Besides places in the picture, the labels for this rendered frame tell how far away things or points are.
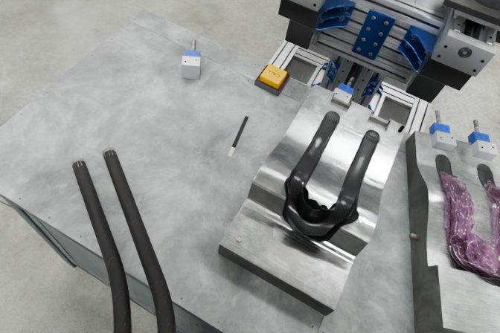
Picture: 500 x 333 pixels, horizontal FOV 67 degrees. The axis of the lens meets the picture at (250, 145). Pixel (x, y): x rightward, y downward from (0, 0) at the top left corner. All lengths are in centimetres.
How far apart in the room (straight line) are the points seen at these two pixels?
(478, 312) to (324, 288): 28
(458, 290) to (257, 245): 40
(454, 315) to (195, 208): 56
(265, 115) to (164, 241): 44
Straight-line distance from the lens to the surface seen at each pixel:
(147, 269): 75
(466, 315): 88
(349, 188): 87
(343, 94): 110
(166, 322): 70
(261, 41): 250
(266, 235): 83
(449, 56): 124
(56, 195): 97
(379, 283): 93
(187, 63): 110
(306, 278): 82
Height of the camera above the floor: 163
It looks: 56 degrees down
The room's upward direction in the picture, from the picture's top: 12 degrees clockwise
